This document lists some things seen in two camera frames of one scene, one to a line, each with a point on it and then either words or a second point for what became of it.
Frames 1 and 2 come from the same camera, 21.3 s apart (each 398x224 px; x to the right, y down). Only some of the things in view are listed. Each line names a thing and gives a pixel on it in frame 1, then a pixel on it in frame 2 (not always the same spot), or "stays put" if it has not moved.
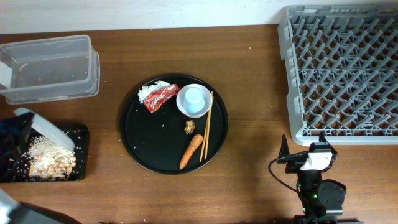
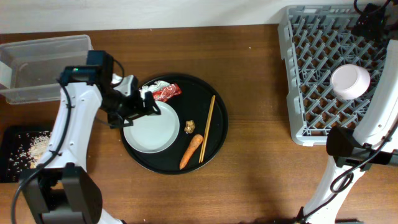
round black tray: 173,124 stays put
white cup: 194,101 to 349,81
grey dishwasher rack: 341,68 stays put
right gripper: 295,165 to 374,22
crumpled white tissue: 145,89 stays put
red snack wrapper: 155,100 stays put
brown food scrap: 189,126 stays put
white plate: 47,130 to 155,132
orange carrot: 194,142 stays put
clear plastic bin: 51,69 stays put
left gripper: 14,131 to 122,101
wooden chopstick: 206,128 stays put
